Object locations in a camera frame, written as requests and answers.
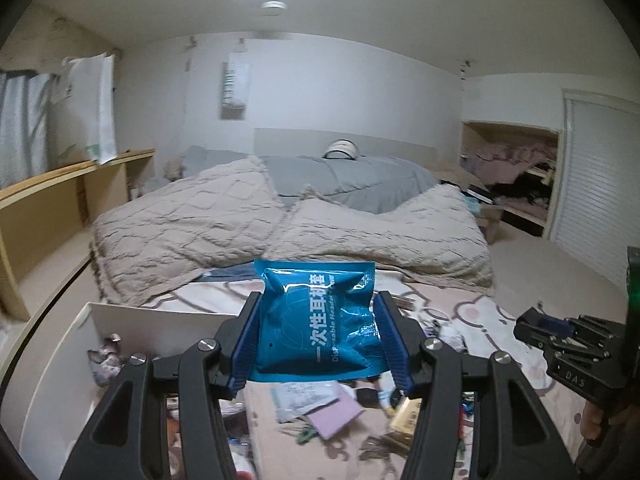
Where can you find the purple notepad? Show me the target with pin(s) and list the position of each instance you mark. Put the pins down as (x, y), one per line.
(334, 416)

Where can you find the wooden shelf unit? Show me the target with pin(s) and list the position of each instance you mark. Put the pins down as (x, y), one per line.
(50, 195)

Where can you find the green clothespin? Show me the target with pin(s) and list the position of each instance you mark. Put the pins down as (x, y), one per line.
(306, 435)

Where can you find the printed cartoon bed sheet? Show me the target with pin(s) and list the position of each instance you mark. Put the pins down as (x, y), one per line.
(480, 320)

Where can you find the small black box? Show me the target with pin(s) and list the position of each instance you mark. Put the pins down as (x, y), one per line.
(367, 396)

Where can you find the blue foil packet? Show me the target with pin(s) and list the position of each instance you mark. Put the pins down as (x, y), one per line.
(315, 320)

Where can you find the white headboard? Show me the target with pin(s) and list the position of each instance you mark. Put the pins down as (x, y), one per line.
(290, 142)

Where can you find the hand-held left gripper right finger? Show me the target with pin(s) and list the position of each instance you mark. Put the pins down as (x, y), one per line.
(397, 355)

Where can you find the white hanging fabric bag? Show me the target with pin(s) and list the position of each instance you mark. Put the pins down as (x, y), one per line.
(235, 85)

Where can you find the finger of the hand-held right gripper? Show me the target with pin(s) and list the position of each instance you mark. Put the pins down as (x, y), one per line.
(555, 326)
(527, 330)

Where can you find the grey curtain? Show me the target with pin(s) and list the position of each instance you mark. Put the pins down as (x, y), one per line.
(25, 130)

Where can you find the person's right hand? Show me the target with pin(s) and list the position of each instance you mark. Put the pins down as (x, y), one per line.
(595, 422)

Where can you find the beige fluffy blanket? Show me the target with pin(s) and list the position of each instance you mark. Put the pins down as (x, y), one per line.
(200, 220)

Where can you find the cardboard box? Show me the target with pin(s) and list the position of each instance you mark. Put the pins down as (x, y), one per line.
(490, 225)

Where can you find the yellow tissue pack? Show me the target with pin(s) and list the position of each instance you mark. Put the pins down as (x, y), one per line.
(407, 420)

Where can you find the white louvered closet door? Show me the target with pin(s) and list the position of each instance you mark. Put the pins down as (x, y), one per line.
(600, 185)

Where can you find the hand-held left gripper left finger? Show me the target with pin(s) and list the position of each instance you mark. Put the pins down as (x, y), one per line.
(245, 355)

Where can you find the dark blue cloth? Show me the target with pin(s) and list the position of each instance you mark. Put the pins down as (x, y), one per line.
(230, 272)

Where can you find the round ceiling light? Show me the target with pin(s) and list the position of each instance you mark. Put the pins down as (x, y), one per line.
(274, 5)

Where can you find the white black cap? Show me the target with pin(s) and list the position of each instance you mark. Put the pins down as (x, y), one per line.
(341, 150)

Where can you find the white storage box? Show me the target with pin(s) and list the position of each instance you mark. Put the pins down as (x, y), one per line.
(55, 385)

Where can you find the white tote bag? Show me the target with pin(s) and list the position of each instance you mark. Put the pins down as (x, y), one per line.
(95, 110)

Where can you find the pile of clothes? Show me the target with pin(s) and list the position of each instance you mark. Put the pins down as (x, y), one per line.
(505, 160)

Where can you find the white plastic mask packet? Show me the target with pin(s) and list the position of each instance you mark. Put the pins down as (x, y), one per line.
(305, 400)

